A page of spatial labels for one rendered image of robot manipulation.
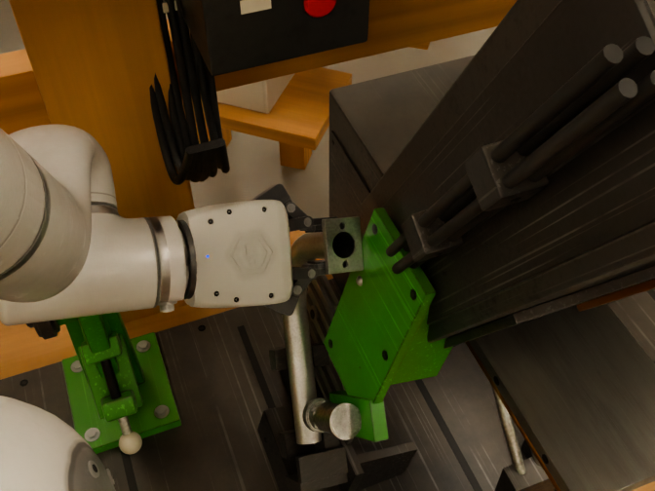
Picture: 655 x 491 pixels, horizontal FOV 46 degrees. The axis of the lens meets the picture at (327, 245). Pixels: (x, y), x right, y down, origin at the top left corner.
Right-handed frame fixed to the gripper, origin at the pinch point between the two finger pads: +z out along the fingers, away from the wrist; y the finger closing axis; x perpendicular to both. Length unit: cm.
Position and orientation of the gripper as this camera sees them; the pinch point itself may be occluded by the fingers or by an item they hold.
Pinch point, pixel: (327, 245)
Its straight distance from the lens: 79.0
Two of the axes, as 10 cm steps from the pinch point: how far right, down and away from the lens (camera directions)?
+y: -0.8, -10.0, -0.4
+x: -4.4, -0.1, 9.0
